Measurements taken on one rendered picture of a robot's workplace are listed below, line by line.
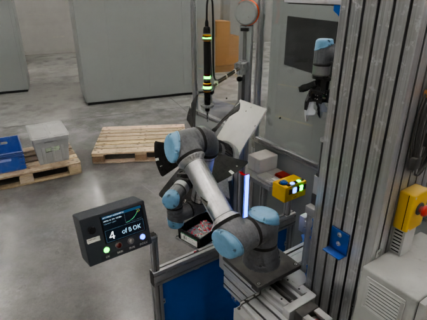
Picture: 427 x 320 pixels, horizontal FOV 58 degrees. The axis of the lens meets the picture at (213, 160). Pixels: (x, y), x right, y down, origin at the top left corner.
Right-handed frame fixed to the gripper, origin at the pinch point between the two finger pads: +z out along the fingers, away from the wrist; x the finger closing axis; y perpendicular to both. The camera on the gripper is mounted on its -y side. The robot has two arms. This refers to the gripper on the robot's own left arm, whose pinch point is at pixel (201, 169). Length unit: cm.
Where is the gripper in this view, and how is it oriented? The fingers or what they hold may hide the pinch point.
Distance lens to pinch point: 197.2
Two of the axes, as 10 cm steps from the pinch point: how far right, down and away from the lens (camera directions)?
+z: 3.1, -3.8, 8.7
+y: -9.4, -0.1, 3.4
